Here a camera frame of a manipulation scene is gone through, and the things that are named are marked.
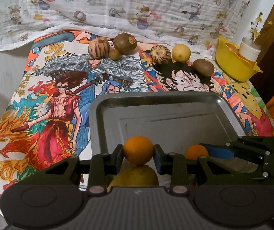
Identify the silver metal tray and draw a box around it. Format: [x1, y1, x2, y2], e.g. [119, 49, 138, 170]
[89, 91, 245, 155]

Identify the yellow lemon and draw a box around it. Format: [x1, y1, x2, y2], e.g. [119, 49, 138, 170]
[171, 44, 191, 62]

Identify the brown wooden furniture edge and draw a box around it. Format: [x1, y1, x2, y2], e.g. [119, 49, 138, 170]
[256, 4, 274, 66]

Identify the large green-brown kiwi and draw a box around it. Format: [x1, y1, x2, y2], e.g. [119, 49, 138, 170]
[107, 165, 159, 193]

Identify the yellow plastic bowl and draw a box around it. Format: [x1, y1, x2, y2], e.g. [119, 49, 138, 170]
[215, 35, 263, 82]

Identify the red warrior anime drawing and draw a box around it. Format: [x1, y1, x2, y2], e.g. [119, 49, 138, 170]
[0, 42, 146, 195]

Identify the white foam cup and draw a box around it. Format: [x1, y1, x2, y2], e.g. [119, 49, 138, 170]
[239, 37, 261, 63]

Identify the large kiwi with sticker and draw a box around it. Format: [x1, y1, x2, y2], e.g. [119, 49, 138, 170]
[113, 33, 137, 55]

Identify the striped round fruit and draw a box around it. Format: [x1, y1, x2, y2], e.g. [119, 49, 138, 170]
[150, 45, 171, 65]
[88, 37, 110, 59]

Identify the white cartoon print blanket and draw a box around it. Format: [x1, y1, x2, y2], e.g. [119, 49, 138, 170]
[0, 0, 250, 56]

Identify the small orange tangerine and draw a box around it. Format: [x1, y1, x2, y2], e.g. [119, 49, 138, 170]
[123, 136, 154, 166]

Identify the yellow flower sprig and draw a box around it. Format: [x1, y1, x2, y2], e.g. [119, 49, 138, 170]
[250, 12, 263, 43]

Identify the small brown kiwi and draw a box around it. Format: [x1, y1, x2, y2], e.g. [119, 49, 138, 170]
[108, 48, 121, 61]

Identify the orange fruit in bowl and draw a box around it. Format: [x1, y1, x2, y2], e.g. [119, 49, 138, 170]
[226, 43, 239, 56]

